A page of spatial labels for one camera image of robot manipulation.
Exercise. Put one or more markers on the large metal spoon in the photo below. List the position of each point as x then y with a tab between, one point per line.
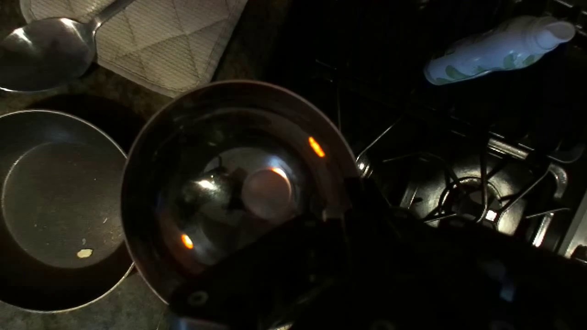
42	52

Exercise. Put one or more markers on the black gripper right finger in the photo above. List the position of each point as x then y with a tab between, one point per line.
464	286

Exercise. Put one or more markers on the white spray bottle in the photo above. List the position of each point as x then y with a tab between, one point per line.
488	52

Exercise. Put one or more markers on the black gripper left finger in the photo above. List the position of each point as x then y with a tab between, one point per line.
286	281

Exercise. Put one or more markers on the dark frying pan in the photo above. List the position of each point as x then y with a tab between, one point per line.
55	202

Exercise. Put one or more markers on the small shiny metal bowl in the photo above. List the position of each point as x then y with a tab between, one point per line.
213	152

